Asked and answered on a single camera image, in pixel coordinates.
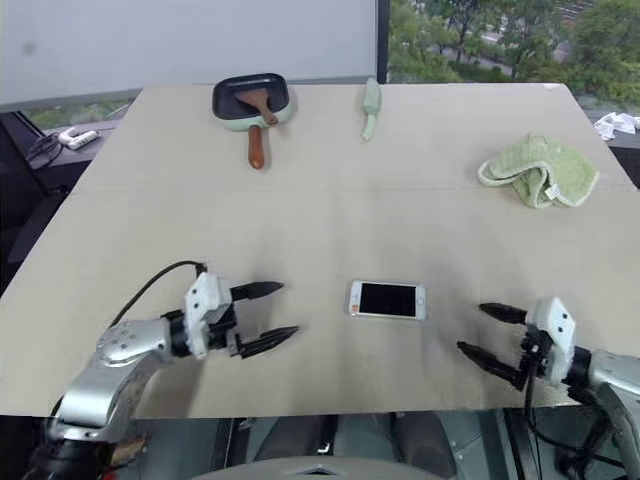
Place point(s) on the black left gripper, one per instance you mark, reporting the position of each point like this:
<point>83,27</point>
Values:
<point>222,335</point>

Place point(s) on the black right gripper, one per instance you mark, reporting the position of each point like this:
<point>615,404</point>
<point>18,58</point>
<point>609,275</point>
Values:
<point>534,350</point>

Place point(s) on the white smartphone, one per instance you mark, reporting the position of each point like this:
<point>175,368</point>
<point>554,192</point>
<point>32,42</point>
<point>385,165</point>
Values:
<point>387,300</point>

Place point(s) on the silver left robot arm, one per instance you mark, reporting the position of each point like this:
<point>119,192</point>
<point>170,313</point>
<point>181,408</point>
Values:
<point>120,345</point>

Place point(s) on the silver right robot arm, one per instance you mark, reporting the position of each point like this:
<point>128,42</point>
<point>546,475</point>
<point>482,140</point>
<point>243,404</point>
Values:
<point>610,375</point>

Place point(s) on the grey rounded shape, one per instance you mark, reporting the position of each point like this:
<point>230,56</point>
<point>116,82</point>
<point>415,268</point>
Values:
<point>320,470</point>

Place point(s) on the green towel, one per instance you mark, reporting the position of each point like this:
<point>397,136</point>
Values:
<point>540,167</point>

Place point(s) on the brown wooden spatula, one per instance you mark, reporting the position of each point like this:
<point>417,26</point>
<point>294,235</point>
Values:
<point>250,101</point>

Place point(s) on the pale green brush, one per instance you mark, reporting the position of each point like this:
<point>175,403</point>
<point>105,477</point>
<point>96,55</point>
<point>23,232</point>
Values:
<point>371,102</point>

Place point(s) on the crumpled white wrapper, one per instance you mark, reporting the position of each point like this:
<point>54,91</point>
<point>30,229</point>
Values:
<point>615,125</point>

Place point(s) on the white power strip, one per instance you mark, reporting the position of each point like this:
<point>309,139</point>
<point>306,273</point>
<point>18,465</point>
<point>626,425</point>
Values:
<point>77,139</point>

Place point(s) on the white window blind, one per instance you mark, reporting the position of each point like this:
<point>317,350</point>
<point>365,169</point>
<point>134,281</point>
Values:
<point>175,45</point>

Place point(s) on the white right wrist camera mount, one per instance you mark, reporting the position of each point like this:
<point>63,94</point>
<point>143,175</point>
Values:
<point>555,325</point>

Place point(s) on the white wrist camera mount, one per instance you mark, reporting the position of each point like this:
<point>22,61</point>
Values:
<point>555,325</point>
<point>205,295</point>

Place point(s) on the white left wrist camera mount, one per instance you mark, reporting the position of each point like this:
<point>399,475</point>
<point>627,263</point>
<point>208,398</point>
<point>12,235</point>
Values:
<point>205,295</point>

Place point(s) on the dark table frame bar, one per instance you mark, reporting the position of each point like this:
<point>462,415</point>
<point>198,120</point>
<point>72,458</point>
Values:
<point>520,445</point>
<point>227,450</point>

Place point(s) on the black window frame post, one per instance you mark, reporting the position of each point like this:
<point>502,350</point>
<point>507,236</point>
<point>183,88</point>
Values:
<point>383,40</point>

